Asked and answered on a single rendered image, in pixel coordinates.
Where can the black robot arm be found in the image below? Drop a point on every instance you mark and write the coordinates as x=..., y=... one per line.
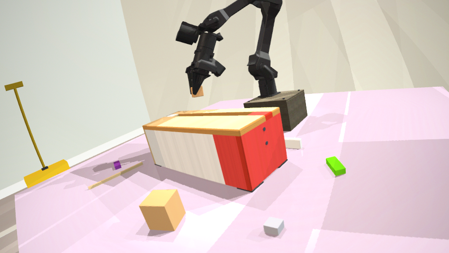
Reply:
x=259, y=63

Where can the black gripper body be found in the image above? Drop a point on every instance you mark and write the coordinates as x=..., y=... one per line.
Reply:
x=201, y=61

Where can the small green block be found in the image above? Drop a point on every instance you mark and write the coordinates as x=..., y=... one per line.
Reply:
x=336, y=166

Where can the small white block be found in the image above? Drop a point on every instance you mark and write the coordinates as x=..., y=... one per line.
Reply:
x=273, y=226

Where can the small purple block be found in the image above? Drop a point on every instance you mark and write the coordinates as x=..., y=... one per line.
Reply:
x=117, y=165

